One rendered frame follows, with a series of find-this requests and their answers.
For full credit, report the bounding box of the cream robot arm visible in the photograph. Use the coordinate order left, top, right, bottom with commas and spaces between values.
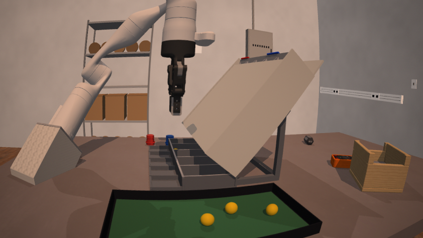
49, 0, 215, 140

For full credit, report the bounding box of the green tray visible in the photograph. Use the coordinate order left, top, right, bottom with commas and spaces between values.
99, 183, 322, 238

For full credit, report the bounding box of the red plug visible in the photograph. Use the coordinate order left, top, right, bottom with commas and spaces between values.
146, 134, 155, 145

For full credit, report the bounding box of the orange digital multimeter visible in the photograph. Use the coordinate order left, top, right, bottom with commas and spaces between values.
331, 155, 352, 168

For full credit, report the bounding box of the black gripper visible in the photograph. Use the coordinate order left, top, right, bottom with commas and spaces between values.
161, 40, 195, 116

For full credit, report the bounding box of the wooden crate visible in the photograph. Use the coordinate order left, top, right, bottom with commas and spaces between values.
349, 141, 411, 193

